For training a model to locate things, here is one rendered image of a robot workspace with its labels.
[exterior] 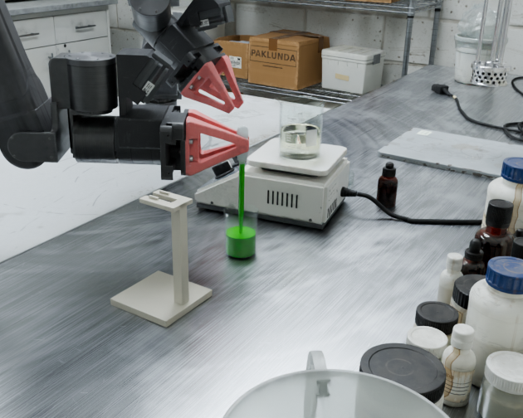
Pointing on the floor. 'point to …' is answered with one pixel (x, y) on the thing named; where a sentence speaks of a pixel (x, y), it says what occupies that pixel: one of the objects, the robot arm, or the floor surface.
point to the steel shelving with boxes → (315, 55)
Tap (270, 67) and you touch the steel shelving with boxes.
